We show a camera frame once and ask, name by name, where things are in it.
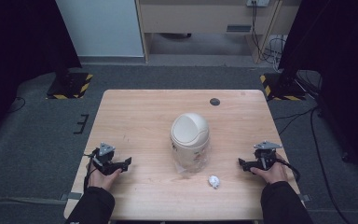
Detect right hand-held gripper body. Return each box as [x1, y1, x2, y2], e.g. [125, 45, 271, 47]
[253, 140, 283, 171]

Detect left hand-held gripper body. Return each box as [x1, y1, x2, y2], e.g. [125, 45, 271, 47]
[89, 142, 121, 176]

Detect white paper ball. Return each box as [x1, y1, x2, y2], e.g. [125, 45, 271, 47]
[208, 175, 221, 190]

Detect cream swing-lid trash bin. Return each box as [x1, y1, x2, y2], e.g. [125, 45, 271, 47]
[170, 112, 211, 171]

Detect person's left hand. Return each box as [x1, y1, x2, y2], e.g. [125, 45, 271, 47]
[88, 162, 122, 191]

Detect person's right hand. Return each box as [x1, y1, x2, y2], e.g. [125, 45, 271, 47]
[250, 152, 289, 186]

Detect clear plastic bin liner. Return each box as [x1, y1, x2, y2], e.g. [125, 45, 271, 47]
[171, 143, 213, 179]

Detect black striped stand base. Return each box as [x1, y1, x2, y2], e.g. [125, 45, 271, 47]
[259, 72, 308, 102]
[45, 71, 94, 101]

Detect black curtain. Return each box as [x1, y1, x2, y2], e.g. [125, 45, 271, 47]
[277, 0, 358, 183]
[0, 0, 83, 148]

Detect beige wooden cabinet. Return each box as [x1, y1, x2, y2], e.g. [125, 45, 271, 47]
[135, 0, 303, 65]

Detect left hand-held gripper black cable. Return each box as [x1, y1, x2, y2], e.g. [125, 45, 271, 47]
[83, 151, 99, 191]

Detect hand-held gripper black cable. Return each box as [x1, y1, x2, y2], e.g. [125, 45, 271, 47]
[275, 158, 302, 184]
[83, 151, 99, 191]

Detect right hand-held gripper black cable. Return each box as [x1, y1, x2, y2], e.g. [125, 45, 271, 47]
[275, 158, 302, 184]

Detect long black floor cable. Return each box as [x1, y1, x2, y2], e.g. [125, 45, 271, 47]
[273, 105, 353, 224]

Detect thin black floor cable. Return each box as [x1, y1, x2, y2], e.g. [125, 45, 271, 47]
[7, 95, 27, 114]

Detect black hanging power cables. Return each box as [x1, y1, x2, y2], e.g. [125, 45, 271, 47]
[250, 0, 284, 64]

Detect grey wall power socket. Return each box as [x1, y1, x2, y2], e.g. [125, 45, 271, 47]
[245, 0, 271, 8]

